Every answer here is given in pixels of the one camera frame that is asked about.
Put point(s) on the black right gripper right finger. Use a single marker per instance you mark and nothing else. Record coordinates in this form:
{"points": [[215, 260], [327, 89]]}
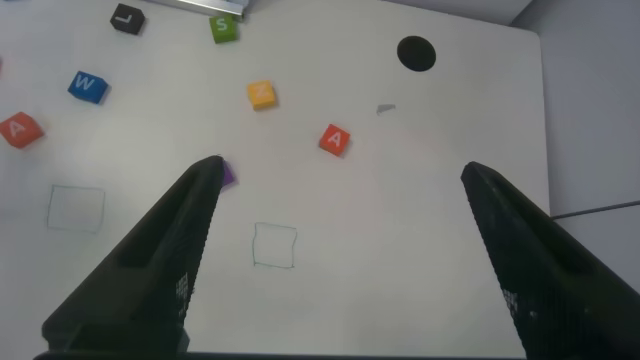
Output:
{"points": [[560, 290]]}

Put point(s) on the black round table grommet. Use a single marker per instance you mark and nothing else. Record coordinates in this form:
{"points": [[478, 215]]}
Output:
{"points": [[416, 53]]}

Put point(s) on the green letter S block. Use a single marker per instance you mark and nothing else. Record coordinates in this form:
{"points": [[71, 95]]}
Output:
{"points": [[223, 29]]}

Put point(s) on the blue letter W block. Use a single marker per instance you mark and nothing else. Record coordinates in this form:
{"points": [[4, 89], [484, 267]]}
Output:
{"points": [[88, 87]]}

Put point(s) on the purple letter I block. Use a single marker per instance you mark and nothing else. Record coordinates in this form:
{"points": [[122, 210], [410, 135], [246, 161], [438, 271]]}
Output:
{"points": [[228, 175]]}

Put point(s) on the orange letter A block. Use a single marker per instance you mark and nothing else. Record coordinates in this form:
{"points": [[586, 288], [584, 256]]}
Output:
{"points": [[334, 140], [20, 130]]}

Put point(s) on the yellow letter Z block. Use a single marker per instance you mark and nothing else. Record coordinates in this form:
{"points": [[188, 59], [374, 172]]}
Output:
{"points": [[261, 95]]}

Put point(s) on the white BAAI sign board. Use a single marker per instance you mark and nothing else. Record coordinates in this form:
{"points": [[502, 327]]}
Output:
{"points": [[220, 7]]}

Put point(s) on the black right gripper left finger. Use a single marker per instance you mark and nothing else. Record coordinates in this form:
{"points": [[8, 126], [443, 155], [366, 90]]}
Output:
{"points": [[150, 270]]}

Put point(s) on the black letter L block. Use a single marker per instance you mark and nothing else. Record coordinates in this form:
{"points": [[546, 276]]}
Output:
{"points": [[127, 19]]}

